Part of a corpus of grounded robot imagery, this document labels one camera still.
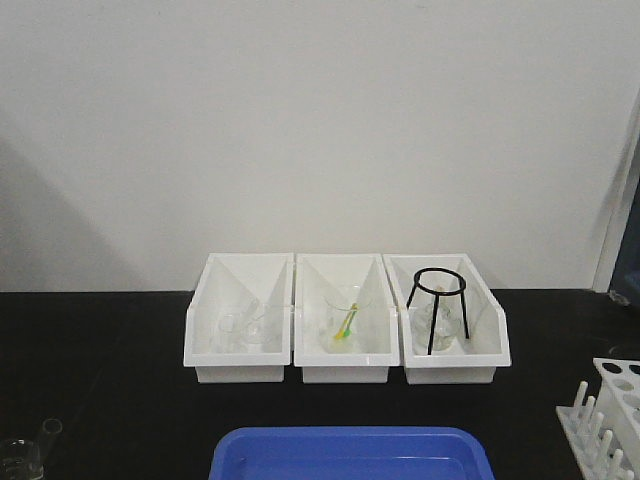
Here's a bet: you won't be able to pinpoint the clear glass test tube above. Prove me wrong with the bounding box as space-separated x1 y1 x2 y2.
37 418 63 466

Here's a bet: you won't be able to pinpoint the white test tube rack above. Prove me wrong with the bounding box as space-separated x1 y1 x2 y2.
556 358 639 479

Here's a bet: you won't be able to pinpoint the grey-blue pegboard drying rack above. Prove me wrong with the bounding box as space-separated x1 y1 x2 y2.
609 186 639 307

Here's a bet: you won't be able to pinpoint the beaker in middle bin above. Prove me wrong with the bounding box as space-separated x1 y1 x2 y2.
320 285 373 354

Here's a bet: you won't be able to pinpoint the middle white storage bin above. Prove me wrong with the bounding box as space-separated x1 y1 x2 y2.
293 253 400 384

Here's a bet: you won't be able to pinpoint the white storage bin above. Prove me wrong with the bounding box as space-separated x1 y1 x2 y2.
383 253 512 385
293 253 400 384
183 253 294 384

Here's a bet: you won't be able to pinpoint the yellow green plastic spoons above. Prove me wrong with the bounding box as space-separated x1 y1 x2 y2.
333 303 359 340

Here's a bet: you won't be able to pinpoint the glassware in left bin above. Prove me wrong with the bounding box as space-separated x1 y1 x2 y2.
216 300 273 353

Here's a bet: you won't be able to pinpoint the left white storage bin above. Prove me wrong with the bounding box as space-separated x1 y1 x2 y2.
183 253 294 384

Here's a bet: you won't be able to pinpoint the glass flask in right bin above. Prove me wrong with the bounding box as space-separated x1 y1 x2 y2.
410 289 461 355

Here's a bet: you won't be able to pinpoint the right white storage bin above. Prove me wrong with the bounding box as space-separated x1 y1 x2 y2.
383 253 512 385

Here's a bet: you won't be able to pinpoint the blue plastic tray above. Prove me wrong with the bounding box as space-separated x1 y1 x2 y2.
209 426 494 479

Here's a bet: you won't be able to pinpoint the clear glass beaker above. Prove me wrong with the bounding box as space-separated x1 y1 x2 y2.
1 439 51 480

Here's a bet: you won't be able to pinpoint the black wire tripod stand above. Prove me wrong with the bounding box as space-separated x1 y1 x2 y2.
406 267 470 355

